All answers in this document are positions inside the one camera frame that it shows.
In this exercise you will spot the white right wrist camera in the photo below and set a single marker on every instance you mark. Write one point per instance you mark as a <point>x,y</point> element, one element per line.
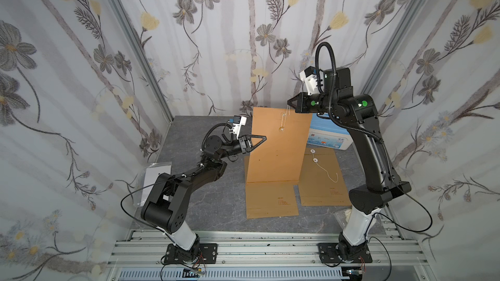
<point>310,80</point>

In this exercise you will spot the aluminium rail frame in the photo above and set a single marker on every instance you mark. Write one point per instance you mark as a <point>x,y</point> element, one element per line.
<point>394,257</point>

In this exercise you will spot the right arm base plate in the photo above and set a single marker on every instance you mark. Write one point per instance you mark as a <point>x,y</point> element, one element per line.
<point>343,253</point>

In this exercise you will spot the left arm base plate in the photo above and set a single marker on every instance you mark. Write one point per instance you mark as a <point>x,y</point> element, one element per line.
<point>200,253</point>

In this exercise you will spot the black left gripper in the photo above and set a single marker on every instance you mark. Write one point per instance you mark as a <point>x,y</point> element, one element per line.
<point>244,144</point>

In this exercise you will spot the clear plastic bag left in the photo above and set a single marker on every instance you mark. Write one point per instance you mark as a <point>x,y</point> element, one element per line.
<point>148,176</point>

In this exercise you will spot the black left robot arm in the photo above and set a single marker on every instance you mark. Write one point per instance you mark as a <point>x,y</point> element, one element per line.
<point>166,206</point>

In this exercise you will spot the blue lidded white storage box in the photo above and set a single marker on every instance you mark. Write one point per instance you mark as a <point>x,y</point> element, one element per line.
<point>325,133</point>

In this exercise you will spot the plastic bag with white stuff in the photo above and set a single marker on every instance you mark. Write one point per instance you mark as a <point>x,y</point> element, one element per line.
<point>343,216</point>

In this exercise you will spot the brown kraft file bag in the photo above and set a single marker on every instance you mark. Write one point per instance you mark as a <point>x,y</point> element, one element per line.
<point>321,182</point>
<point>280,157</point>
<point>269,199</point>

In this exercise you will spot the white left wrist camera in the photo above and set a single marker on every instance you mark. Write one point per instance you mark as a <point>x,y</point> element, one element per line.
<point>236,124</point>

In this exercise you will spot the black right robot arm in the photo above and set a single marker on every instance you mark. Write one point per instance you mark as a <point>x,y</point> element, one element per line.
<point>331,94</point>

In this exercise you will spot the white slotted cable duct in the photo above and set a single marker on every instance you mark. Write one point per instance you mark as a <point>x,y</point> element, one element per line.
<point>234,273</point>

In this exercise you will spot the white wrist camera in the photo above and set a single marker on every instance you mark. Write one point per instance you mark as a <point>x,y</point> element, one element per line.
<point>236,124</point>
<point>310,80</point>

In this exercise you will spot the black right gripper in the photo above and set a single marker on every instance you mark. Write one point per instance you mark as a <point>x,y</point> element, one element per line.
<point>305,101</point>

